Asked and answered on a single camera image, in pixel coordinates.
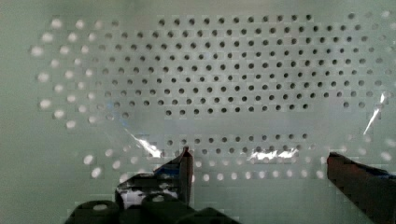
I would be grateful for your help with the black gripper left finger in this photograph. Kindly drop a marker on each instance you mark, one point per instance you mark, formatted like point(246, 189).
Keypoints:
point(173, 178)

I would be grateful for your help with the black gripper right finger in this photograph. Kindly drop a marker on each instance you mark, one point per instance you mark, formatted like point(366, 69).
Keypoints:
point(371, 189)

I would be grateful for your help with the green plastic strainer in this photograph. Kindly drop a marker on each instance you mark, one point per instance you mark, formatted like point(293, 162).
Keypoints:
point(261, 91)

